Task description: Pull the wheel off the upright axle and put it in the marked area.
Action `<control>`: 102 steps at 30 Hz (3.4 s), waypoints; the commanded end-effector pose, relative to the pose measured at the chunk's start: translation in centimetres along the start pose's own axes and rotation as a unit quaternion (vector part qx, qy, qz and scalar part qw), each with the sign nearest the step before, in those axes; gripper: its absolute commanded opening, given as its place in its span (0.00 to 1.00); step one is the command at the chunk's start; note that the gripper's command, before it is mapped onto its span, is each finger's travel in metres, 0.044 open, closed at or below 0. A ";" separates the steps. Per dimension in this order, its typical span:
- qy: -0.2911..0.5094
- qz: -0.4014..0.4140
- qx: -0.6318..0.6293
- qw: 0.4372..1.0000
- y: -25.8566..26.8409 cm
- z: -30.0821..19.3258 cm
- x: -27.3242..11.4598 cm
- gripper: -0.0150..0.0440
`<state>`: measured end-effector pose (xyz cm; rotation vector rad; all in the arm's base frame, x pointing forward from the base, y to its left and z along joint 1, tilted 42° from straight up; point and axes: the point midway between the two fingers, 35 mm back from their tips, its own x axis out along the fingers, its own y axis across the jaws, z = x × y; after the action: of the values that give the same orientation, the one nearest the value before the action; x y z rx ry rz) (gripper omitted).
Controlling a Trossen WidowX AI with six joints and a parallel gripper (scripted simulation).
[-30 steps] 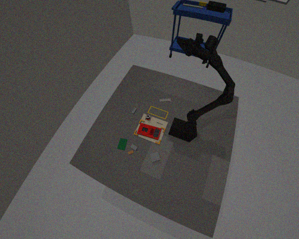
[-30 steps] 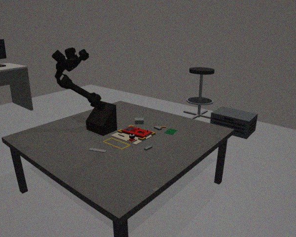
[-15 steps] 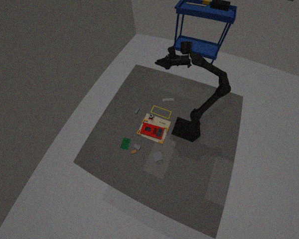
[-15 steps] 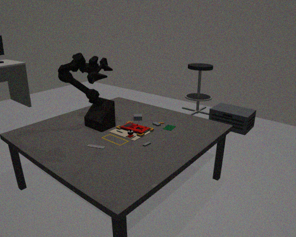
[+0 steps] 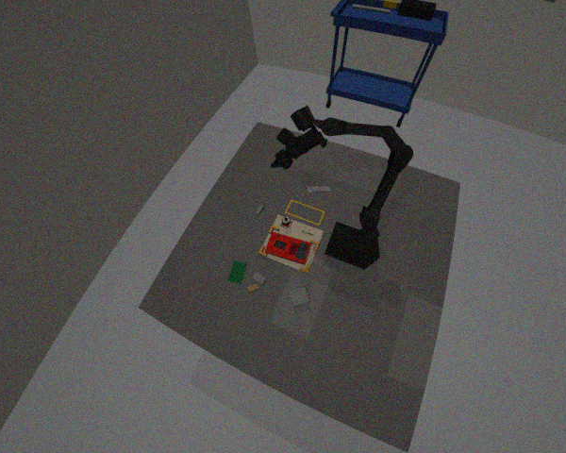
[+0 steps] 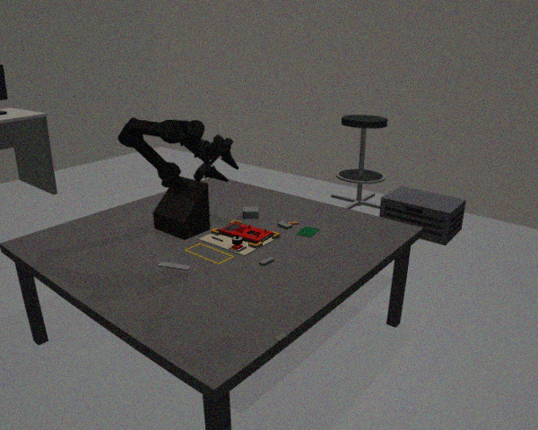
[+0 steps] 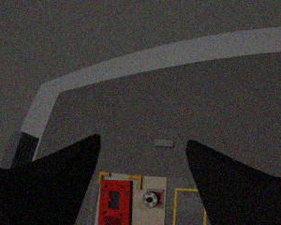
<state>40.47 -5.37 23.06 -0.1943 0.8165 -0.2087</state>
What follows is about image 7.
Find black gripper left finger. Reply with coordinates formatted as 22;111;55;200
0;134;102;225

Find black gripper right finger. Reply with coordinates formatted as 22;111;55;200
185;140;281;225

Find yellow rectangular outline on table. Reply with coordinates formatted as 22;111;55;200
173;187;207;225

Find black tyre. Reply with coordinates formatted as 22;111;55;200
143;191;159;207

